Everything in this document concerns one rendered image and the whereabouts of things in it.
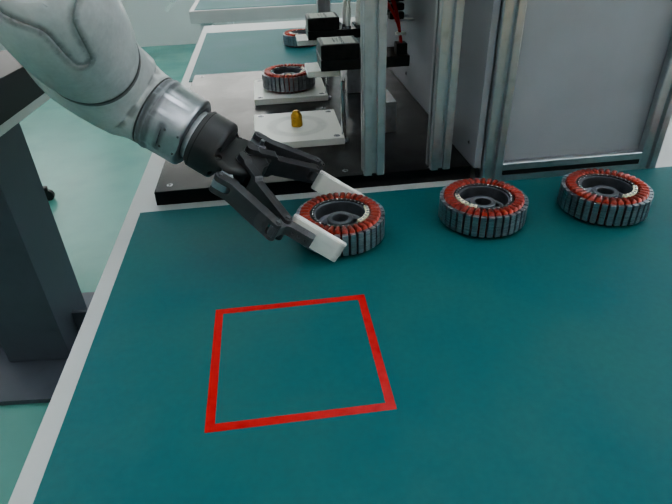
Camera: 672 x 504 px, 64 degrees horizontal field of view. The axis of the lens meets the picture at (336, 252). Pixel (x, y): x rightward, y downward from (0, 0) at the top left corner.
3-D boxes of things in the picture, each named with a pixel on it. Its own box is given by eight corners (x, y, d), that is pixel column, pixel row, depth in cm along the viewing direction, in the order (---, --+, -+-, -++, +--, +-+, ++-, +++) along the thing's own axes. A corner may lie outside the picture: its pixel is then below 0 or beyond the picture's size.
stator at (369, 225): (285, 254, 66) (283, 227, 64) (311, 210, 75) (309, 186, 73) (375, 264, 63) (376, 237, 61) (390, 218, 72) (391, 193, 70)
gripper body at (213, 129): (201, 146, 71) (262, 182, 72) (171, 173, 65) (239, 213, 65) (220, 99, 67) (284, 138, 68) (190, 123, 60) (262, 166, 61)
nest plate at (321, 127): (255, 151, 88) (254, 144, 88) (255, 120, 101) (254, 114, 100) (345, 144, 90) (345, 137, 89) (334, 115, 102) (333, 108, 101)
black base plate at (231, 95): (156, 205, 78) (153, 191, 77) (196, 84, 131) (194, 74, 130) (470, 178, 82) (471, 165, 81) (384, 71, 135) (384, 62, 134)
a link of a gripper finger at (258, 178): (247, 151, 65) (237, 151, 64) (297, 215, 61) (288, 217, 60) (235, 175, 67) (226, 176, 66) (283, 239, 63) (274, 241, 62)
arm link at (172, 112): (126, 155, 64) (170, 181, 65) (145, 91, 59) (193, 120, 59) (163, 128, 72) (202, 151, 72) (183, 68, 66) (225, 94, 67)
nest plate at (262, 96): (254, 105, 108) (254, 99, 108) (254, 85, 121) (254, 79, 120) (328, 100, 110) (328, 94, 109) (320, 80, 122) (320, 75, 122)
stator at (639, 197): (542, 210, 73) (547, 185, 71) (577, 182, 79) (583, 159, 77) (628, 238, 66) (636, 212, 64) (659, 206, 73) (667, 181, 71)
